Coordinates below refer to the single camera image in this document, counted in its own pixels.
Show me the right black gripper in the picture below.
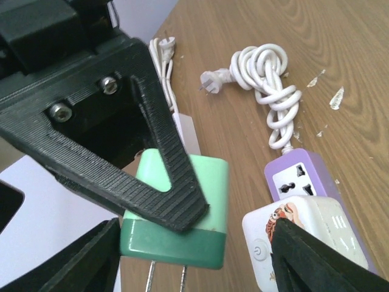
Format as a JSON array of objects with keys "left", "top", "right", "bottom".
[{"left": 1, "top": 1, "right": 143, "bottom": 170}]

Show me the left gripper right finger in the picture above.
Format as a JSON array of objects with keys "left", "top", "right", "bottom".
[{"left": 271, "top": 219, "right": 388, "bottom": 292}]

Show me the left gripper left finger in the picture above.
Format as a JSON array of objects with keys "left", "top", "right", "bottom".
[{"left": 1, "top": 218, "right": 120, "bottom": 291}]

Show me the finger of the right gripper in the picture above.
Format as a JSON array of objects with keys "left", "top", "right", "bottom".
[{"left": 1, "top": 42, "right": 209, "bottom": 232}]

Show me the white cartoon cube adapter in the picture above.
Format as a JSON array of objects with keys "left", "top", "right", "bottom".
[{"left": 242, "top": 195, "right": 371, "bottom": 291}]

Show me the purple power strip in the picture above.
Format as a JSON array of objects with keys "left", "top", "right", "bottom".
[{"left": 264, "top": 148, "right": 377, "bottom": 273}]

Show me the green cube adapter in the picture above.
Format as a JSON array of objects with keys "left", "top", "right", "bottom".
[{"left": 119, "top": 148, "right": 229, "bottom": 292}]

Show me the white USB power strip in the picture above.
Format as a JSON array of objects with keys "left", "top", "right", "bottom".
[{"left": 172, "top": 113, "right": 201, "bottom": 155}]

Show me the white power strip cable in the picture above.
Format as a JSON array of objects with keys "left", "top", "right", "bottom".
[{"left": 148, "top": 36, "right": 180, "bottom": 115}]

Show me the white coiled cable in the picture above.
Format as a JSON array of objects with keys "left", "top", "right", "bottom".
[{"left": 199, "top": 43, "right": 303, "bottom": 155}]

